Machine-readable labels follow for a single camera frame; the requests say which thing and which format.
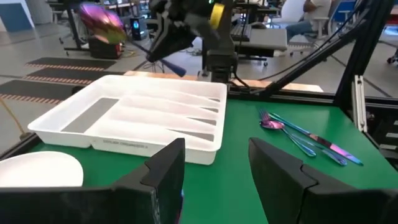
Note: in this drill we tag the blue white partition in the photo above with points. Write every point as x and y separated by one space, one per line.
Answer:
14 18

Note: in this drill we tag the iridescent rainbow fork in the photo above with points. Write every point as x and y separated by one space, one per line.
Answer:
339 160

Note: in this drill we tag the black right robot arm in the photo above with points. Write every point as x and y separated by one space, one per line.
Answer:
221 59

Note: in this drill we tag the black computer tower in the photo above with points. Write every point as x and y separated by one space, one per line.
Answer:
138 31

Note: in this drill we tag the black red equipment box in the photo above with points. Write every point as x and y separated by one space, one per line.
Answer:
104 49

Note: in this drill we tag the person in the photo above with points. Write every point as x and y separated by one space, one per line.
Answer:
298 28

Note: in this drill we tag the black cart grey top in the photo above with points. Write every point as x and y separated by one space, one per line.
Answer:
264 39

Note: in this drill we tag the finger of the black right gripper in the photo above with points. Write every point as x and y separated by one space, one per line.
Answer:
180 43
161 37

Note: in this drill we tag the white plastic cutlery tray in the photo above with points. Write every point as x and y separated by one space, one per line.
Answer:
140 93

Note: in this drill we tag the white round plate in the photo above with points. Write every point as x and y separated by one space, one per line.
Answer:
40 169

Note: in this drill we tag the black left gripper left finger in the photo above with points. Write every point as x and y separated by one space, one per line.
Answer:
93 205

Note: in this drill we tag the iridescent rainbow knife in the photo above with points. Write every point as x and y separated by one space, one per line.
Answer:
335 148

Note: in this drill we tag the white office chair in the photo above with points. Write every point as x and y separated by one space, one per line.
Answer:
321 26

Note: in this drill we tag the silver aluminium rail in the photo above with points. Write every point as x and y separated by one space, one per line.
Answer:
359 105

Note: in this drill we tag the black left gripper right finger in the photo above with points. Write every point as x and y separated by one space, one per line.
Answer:
311 202

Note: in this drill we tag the black orange-striped floor mat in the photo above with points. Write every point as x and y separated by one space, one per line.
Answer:
71 62
71 74
37 88

